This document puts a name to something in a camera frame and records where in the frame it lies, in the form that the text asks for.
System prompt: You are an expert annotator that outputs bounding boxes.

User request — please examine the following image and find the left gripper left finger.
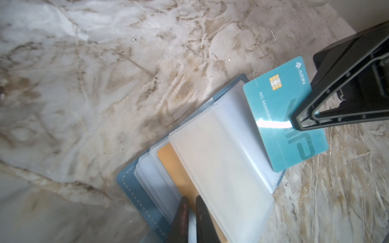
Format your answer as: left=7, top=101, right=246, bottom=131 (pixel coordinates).
left=166, top=196, right=189, bottom=243

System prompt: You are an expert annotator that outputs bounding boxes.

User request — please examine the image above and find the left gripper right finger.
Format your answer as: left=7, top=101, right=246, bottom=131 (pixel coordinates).
left=196, top=195, right=220, bottom=243

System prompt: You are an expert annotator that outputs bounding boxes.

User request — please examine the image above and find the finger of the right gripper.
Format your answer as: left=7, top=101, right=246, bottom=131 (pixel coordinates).
left=291, top=51, right=389, bottom=131
left=311, top=21, right=389, bottom=90

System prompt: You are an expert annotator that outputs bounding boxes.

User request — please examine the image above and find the blue leather card holder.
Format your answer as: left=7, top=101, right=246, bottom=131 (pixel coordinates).
left=116, top=74, right=284, bottom=243

